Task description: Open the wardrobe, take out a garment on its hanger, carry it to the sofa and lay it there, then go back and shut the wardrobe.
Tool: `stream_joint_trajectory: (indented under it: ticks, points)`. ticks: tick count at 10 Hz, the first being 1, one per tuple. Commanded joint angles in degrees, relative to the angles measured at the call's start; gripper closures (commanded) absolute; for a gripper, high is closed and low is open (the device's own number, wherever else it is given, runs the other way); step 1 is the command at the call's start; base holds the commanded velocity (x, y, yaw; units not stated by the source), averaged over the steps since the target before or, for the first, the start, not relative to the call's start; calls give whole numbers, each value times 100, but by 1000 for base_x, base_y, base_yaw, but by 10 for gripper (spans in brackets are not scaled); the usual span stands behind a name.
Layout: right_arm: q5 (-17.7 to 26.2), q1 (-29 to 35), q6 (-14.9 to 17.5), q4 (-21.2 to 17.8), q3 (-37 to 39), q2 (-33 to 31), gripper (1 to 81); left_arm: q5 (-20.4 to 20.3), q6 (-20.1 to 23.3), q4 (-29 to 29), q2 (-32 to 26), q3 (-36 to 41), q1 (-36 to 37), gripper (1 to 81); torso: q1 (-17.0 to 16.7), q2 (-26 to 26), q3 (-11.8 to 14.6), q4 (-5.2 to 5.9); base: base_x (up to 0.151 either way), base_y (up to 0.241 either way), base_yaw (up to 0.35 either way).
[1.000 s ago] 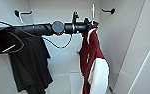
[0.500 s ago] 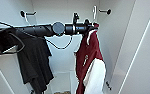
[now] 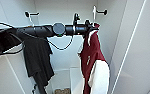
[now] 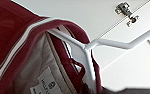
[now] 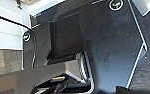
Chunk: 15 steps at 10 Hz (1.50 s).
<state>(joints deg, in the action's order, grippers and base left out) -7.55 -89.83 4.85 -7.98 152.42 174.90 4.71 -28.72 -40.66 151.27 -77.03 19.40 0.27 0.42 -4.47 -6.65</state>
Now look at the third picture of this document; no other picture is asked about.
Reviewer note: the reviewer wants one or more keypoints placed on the white inner shelf box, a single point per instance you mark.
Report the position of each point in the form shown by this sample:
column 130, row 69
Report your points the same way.
column 76, row 80

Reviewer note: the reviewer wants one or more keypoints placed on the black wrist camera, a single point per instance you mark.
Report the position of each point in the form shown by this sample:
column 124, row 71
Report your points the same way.
column 77, row 18

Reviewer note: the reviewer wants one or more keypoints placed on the black t-shirt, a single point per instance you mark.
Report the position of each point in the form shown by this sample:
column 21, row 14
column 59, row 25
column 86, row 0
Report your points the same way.
column 37, row 56

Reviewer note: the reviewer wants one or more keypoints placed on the maroon and white jacket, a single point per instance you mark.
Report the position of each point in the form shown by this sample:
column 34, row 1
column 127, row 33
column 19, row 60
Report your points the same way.
column 92, row 50

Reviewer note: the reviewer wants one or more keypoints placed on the white wardrobe cabinet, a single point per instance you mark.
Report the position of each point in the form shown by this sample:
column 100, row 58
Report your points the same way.
column 64, row 10

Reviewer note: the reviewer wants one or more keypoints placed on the white wardrobe door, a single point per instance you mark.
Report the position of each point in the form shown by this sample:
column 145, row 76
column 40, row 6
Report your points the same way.
column 1, row 78
column 141, row 50

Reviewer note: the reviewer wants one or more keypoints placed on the white clothes hanger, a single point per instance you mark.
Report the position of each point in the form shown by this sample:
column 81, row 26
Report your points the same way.
column 94, row 13
column 31, row 20

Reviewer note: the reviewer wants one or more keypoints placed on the black wardrobe hook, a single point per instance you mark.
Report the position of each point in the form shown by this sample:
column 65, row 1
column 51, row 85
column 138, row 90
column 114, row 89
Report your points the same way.
column 105, row 12
column 27, row 14

